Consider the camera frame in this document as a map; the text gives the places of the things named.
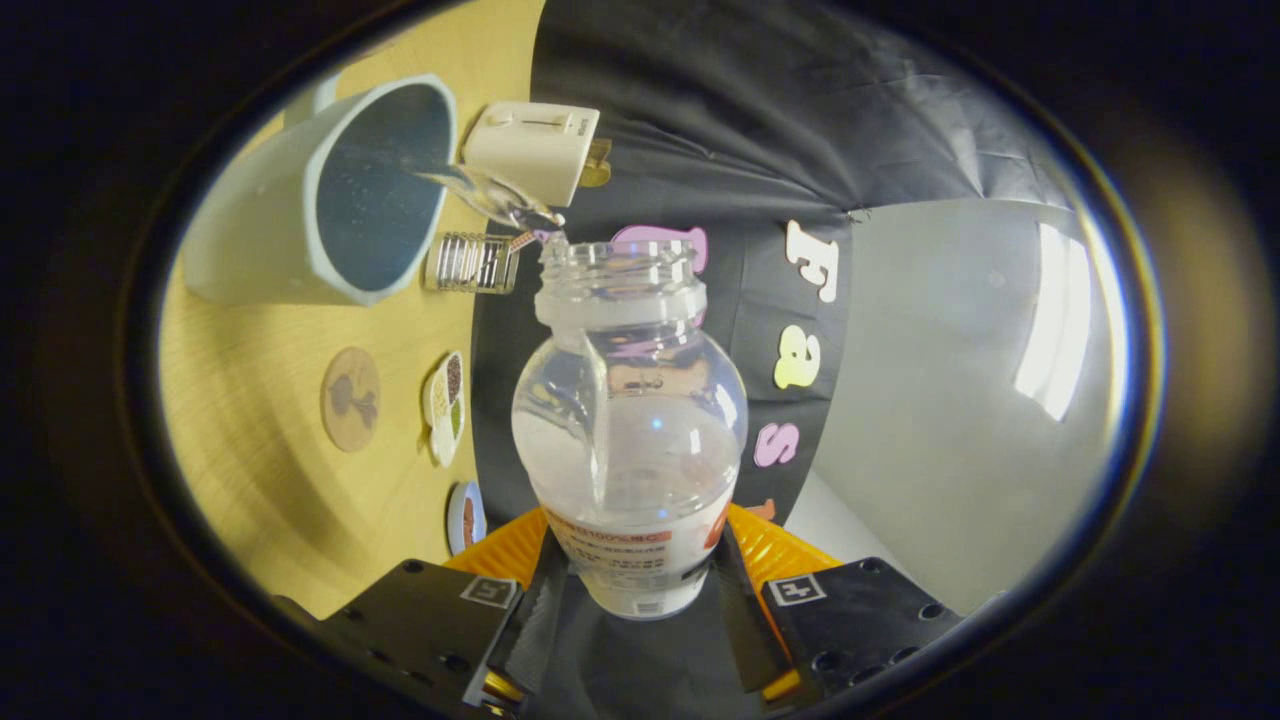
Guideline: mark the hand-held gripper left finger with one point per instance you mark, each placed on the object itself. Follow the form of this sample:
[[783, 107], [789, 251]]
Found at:
[[535, 625]]

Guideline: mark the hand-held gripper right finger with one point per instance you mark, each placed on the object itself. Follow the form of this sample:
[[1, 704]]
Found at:
[[745, 620]]

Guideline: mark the clear plastic juice bottle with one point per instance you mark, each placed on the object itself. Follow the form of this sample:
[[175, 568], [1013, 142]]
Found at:
[[630, 470]]

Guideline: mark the round cork coaster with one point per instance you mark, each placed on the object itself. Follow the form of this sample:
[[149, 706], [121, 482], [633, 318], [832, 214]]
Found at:
[[350, 400]]

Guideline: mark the pale green cup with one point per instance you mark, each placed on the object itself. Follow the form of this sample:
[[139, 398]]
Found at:
[[255, 230]]

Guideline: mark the brown cookie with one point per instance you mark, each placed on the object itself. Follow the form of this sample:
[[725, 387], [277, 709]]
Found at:
[[468, 518]]

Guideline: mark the small blue plate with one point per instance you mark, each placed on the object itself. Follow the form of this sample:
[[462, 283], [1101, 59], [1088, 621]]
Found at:
[[455, 520]]

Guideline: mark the white divided grain dish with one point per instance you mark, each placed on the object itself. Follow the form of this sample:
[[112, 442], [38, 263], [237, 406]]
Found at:
[[445, 410]]

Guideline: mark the wooden table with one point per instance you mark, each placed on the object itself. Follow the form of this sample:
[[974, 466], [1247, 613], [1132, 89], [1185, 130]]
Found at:
[[260, 480]]

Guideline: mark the pink striped straw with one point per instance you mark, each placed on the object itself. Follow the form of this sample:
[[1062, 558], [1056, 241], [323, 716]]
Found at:
[[522, 240]]

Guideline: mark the brown toast slice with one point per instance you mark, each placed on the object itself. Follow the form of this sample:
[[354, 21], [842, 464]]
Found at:
[[598, 165]]

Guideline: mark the white toaster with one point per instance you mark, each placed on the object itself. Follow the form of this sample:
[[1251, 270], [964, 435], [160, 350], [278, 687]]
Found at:
[[525, 150]]

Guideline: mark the black backdrop cloth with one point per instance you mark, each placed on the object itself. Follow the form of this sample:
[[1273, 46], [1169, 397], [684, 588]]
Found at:
[[700, 120]]

